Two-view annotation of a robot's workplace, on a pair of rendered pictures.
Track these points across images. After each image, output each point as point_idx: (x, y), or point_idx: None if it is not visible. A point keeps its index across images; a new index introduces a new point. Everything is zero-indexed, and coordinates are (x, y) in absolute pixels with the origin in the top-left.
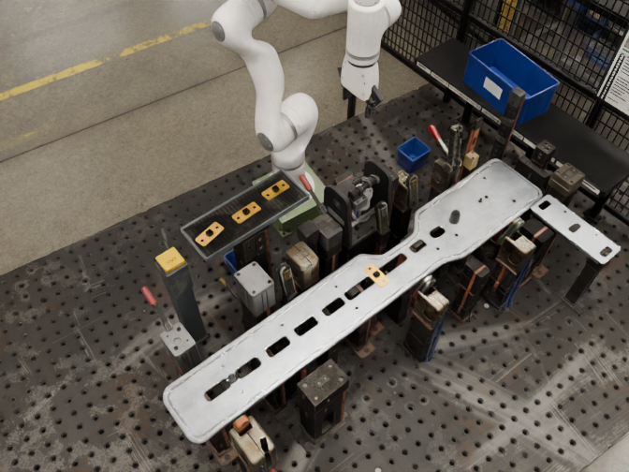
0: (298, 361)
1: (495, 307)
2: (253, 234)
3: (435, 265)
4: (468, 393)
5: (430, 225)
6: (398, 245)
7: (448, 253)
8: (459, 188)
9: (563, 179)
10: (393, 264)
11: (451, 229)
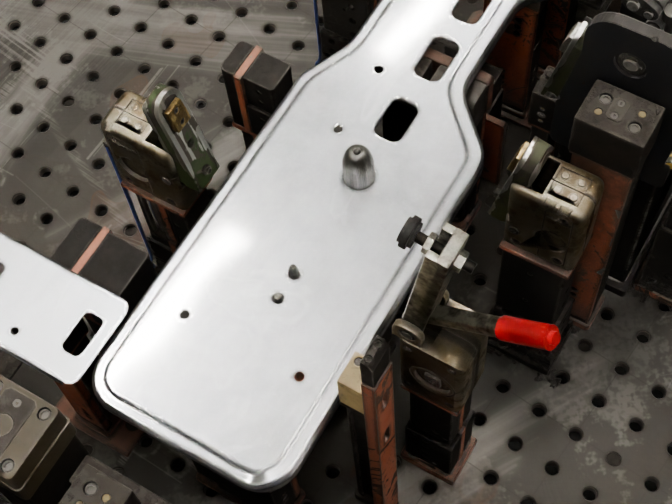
0: None
1: None
2: None
3: (369, 24)
4: (219, 24)
5: (424, 133)
6: (490, 36)
7: (344, 66)
8: (374, 298)
9: (21, 389)
10: (498, 271)
11: (356, 140)
